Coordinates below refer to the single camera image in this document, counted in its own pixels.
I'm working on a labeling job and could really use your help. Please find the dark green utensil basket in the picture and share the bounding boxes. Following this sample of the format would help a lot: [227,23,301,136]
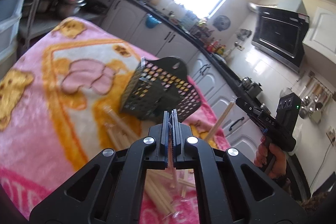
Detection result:
[120,56,202,122]

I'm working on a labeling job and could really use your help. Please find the wooden chopsticks pair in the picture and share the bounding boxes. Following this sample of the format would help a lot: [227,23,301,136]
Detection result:
[203,100,235,141]

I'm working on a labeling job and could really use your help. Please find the person's right hand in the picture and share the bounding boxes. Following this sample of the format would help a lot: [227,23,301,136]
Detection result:
[253,136,286,179]

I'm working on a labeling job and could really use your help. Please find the loose wooden chopsticks bundle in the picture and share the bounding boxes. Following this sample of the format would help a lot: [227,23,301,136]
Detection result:
[104,106,195,216]

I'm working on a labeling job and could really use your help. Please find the black range hood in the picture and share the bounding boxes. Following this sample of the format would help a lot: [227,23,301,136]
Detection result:
[251,6,310,73]

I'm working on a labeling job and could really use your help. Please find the pink bear blanket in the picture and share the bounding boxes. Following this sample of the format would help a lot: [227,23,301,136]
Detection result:
[1,18,232,223]

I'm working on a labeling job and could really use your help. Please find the blue hanging bowl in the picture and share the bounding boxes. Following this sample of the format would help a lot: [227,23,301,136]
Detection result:
[145,14,162,29]

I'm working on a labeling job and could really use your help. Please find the stainless steel pot stack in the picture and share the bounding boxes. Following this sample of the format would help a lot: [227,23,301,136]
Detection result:
[54,0,87,19]

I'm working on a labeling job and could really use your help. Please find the white plastic drawer unit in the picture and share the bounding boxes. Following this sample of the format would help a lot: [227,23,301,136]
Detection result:
[0,0,30,62]

